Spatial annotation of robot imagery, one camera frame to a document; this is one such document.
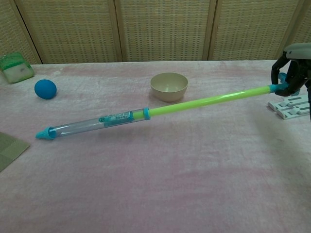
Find tan folded cloth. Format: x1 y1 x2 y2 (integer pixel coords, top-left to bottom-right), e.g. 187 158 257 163
0 132 31 172

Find white plastic strips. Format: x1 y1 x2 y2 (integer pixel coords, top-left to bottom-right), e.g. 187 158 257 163
267 95 311 120

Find green tissue pack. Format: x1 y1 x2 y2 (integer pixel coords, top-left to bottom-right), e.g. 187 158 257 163
0 51 34 84

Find blue ball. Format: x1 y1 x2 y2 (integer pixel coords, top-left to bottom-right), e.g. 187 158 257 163
34 79 57 100

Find pink table cloth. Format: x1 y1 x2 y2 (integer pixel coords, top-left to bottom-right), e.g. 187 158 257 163
0 59 311 233

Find beige bowl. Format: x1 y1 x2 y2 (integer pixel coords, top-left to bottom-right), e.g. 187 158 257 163
150 72 189 102

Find large toy syringe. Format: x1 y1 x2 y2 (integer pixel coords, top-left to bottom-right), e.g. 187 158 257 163
35 72 290 141

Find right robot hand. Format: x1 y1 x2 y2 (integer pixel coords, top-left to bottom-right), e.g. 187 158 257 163
271 42 311 121

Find woven bamboo folding screen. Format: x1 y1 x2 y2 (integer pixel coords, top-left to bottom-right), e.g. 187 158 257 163
0 0 311 65

